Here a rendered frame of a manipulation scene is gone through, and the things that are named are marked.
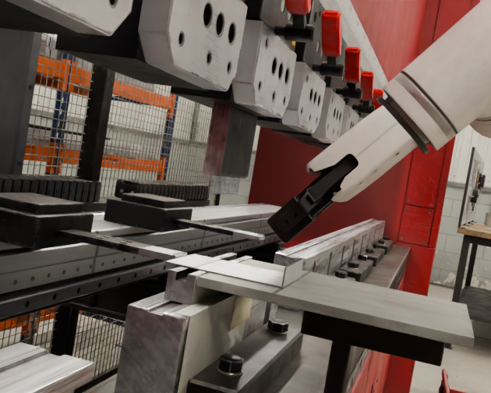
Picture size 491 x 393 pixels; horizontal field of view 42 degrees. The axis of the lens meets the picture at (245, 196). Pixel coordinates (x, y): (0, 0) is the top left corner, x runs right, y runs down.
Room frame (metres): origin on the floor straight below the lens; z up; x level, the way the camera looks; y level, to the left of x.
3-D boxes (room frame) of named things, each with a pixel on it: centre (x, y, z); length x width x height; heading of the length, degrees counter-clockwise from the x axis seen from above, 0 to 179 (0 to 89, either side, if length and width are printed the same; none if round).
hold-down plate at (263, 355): (0.75, -0.04, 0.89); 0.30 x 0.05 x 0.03; 163
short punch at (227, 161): (0.72, 0.02, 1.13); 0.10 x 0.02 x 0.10; 163
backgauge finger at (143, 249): (0.76, 0.18, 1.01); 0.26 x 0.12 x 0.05; 73
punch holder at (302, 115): (0.89, -0.03, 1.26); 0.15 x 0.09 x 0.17; 163
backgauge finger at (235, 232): (1.09, 0.09, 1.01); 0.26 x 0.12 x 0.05; 73
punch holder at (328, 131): (1.08, -0.08, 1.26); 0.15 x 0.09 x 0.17; 163
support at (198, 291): (0.70, 0.02, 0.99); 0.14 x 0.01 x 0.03; 163
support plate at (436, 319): (0.68, -0.12, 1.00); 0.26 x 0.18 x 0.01; 73
